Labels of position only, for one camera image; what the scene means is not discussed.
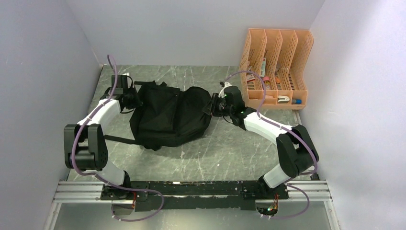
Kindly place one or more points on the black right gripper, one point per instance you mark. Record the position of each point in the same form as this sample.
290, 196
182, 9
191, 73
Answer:
210, 108

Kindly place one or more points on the orange plastic desk organizer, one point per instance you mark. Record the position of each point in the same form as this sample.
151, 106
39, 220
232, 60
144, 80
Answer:
286, 53

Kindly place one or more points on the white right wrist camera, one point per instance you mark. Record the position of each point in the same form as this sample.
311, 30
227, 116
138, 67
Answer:
225, 84

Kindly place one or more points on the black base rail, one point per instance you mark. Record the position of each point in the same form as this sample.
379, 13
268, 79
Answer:
192, 195

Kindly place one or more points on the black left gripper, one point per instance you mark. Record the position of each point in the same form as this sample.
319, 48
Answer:
137, 102

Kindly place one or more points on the pink bottle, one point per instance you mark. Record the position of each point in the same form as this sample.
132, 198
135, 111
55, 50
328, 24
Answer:
267, 82

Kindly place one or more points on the white red staples box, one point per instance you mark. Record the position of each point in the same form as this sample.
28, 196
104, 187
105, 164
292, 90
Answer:
250, 78

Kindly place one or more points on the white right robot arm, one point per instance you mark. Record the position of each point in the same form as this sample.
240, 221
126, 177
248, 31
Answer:
296, 151

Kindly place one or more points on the black student backpack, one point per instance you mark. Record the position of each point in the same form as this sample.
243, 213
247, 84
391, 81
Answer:
168, 116

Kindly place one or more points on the tall white green box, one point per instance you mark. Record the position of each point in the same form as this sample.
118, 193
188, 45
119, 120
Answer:
263, 67

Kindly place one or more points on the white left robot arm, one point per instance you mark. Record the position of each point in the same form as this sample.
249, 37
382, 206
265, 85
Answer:
85, 148

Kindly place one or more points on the white stapler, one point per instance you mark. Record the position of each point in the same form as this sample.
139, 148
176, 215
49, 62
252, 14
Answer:
283, 99

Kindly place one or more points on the grey blue sharpener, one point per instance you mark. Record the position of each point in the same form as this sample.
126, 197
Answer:
296, 101

